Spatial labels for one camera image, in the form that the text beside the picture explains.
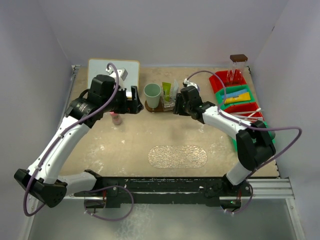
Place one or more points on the white toothbrush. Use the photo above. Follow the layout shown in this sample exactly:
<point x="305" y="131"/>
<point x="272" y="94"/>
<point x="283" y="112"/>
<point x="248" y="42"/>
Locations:
<point x="248" y="115"/>

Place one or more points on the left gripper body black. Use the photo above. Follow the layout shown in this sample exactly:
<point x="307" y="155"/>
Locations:
<point x="122" y="105"/>

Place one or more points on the pink cap bottle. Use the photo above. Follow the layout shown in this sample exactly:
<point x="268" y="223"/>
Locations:
<point x="116" y="118"/>

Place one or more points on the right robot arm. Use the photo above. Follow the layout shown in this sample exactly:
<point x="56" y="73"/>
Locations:
<point x="254" y="143"/>

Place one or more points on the blue toothpaste tube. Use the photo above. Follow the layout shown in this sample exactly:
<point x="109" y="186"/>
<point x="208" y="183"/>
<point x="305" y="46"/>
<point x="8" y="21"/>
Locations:
<point x="236" y="93"/>

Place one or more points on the yellow toothpaste tube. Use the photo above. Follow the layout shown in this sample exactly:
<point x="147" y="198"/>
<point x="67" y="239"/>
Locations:
<point x="241" y="98"/>

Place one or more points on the white grey toothpaste tube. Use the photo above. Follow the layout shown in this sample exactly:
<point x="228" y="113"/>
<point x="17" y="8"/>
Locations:
<point x="175" y="88"/>

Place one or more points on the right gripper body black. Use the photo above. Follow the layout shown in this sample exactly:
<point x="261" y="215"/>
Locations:
<point x="181" y="108"/>

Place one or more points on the textured clear oval mat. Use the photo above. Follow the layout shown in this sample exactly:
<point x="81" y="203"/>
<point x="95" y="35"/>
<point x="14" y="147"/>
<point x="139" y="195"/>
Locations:
<point x="177" y="157"/>

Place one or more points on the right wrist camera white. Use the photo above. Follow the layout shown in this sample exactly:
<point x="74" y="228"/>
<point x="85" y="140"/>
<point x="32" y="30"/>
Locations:
<point x="188" y="83"/>

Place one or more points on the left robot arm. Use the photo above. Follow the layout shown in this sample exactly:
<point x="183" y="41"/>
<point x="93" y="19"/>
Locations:
<point x="41" y="179"/>

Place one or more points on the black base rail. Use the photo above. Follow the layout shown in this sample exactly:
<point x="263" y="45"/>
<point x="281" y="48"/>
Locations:
<point x="208" y="191"/>

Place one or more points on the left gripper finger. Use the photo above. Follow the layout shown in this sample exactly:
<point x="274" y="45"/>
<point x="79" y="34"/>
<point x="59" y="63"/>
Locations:
<point x="136" y="106"/>
<point x="134" y="92"/>

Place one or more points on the green bin cups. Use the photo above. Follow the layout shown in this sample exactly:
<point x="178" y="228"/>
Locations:
<point x="272" y="134"/>

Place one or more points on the clear acrylic toothbrush holder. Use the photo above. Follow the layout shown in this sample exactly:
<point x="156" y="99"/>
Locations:
<point x="168" y="102"/>

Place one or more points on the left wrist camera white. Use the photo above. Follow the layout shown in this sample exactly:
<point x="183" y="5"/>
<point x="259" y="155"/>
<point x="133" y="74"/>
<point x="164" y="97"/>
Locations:
<point x="122" y="73"/>

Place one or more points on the red bin far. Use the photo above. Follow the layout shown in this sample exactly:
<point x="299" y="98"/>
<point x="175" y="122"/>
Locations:
<point x="225" y="76"/>

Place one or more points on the small whiteboard wooden frame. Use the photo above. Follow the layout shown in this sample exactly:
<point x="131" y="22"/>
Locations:
<point x="98" y="66"/>

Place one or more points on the green plastic cup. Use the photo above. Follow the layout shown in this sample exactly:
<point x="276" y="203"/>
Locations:
<point x="152" y="92"/>

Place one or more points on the clear jar brown lid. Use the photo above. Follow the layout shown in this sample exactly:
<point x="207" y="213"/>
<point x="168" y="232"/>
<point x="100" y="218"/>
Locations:
<point x="236" y="69"/>

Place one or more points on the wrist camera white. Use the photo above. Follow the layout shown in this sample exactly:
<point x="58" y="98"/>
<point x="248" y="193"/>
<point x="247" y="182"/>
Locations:
<point x="122" y="73"/>
<point x="188" y="83"/>

